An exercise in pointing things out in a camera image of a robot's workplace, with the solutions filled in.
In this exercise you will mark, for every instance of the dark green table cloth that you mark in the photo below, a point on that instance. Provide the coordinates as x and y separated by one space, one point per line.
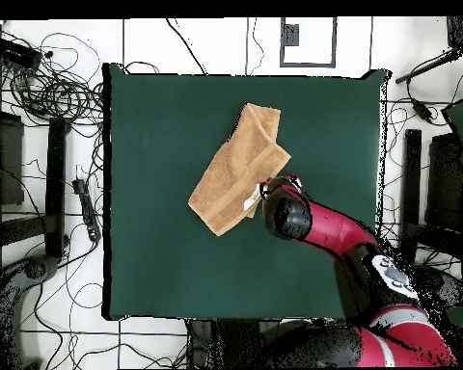
158 250

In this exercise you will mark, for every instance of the black power adapter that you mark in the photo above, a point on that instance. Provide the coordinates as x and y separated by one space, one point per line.
422 111

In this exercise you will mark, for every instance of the black floor beam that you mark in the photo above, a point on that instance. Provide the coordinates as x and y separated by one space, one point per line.
56 185
412 173

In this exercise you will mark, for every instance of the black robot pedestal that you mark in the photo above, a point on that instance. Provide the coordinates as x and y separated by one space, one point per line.
231 343

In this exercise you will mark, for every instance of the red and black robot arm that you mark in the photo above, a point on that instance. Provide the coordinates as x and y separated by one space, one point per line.
332 231

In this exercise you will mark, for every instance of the dark grey stand base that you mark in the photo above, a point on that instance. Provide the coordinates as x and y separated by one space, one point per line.
34 268
449 287

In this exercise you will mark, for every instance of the black power strip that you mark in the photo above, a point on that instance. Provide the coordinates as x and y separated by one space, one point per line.
87 208

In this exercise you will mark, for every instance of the orange terry towel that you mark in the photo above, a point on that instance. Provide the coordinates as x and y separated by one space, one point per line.
235 177

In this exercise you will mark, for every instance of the black rectangular box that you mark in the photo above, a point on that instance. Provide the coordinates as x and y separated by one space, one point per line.
15 52

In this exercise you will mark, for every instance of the black rod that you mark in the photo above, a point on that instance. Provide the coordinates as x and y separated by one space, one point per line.
428 66

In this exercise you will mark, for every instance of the dark flat panel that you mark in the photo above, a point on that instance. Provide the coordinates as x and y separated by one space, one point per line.
7 162
445 181

